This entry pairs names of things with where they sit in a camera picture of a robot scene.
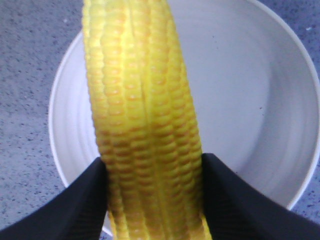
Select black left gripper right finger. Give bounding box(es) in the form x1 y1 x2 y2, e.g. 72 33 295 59
201 153 320 240

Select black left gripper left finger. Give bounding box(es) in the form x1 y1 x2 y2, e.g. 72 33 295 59
0 158 107 240

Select white round plate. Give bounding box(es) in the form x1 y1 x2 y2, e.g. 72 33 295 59
48 0 320 209

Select yellow corn cob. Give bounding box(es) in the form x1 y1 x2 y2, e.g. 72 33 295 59
82 0 211 240

